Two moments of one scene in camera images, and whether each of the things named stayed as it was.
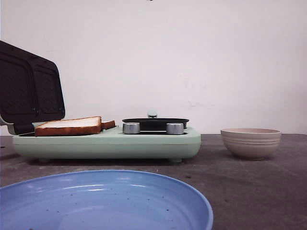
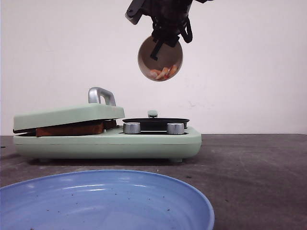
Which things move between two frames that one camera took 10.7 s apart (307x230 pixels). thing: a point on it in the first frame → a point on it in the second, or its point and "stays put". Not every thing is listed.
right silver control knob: x=174 y=128 stays put
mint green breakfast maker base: x=112 y=143 stays put
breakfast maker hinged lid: x=31 y=89 → x=101 y=106
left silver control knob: x=131 y=128 stays put
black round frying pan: x=152 y=123 stays put
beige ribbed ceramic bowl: x=254 y=143 → x=169 y=62
